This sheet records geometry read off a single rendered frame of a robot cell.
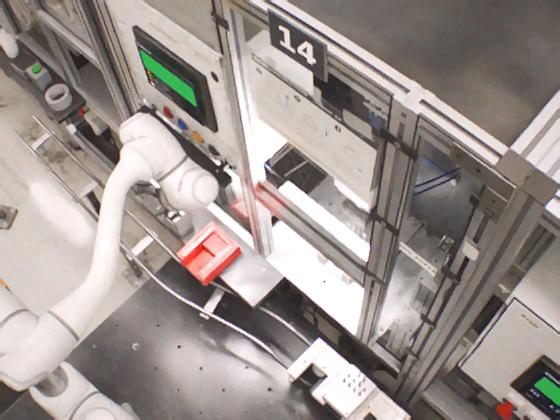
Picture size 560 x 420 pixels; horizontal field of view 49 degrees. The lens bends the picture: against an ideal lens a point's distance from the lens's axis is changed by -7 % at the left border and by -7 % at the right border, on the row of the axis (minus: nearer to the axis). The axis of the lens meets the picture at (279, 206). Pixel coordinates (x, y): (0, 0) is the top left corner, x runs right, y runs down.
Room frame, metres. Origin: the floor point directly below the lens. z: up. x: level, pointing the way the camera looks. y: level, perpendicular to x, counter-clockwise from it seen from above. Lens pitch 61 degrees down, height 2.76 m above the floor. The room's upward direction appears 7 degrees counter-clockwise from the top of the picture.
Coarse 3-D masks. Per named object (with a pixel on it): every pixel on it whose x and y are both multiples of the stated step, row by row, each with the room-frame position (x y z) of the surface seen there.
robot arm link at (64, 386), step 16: (0, 288) 0.57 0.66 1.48; (0, 304) 0.52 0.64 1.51; (16, 304) 0.53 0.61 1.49; (0, 320) 0.48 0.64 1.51; (64, 368) 0.53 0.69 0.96; (48, 384) 0.45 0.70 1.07; (64, 384) 0.47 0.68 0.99; (80, 384) 0.48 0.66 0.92; (48, 400) 0.43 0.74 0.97; (64, 400) 0.43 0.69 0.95; (80, 400) 0.44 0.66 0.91; (64, 416) 0.39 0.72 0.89
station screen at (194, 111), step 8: (144, 48) 1.03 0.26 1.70; (152, 56) 1.01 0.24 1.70; (144, 64) 1.05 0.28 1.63; (160, 64) 0.98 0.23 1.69; (176, 72) 0.94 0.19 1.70; (152, 80) 1.04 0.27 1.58; (160, 80) 1.00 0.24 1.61; (184, 80) 0.92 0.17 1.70; (160, 88) 1.01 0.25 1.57; (168, 88) 0.98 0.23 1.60; (192, 88) 0.90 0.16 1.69; (168, 96) 0.99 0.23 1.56; (176, 96) 0.96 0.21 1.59; (176, 104) 0.97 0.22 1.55; (184, 104) 0.94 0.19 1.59; (192, 104) 0.92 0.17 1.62; (192, 112) 0.92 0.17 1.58; (200, 112) 0.90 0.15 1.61; (200, 120) 0.90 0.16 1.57
